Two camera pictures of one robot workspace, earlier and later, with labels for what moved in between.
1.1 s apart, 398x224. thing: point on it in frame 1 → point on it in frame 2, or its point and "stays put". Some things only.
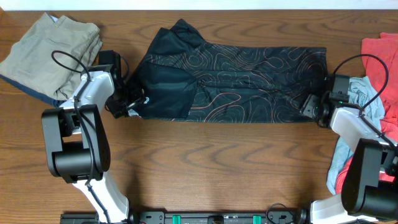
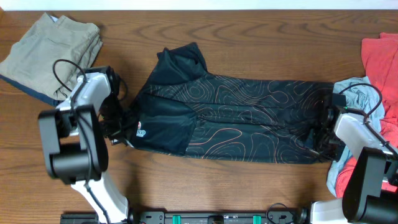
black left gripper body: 129,96 → 114,123
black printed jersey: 184,78 → 187,108
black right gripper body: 311,106 → 326,145
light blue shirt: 360,91 stays put
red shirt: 386,46 stays put
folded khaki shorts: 51,58 stays put
